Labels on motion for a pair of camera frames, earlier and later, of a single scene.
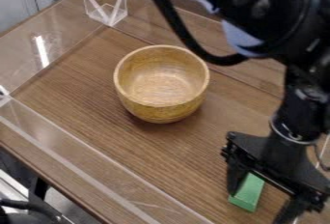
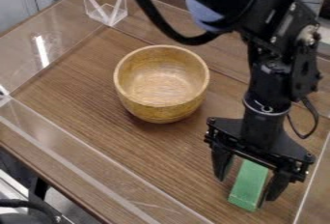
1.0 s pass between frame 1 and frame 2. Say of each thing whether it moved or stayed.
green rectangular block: stayed
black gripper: moved
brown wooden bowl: stayed
